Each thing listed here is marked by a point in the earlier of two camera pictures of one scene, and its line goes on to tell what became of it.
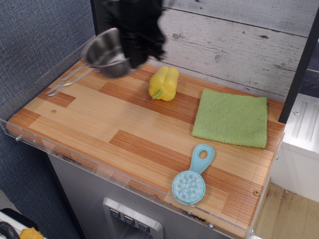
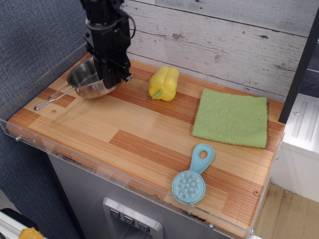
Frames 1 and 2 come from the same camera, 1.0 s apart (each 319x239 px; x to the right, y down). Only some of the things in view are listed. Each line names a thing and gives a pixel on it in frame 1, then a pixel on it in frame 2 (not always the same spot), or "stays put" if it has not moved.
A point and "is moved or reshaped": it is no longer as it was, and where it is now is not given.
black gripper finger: [131, 44] to [100, 67]
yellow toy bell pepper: [163, 83] stays put
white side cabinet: [296, 169] stays put
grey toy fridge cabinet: [106, 208] stays put
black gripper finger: [138, 57] to [111, 77]
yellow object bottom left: [30, 233] stays put
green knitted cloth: [237, 118] stays put
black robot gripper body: [138, 22] to [110, 41]
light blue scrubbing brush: [189, 186] stays put
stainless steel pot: [105, 53] is moved or reshaped
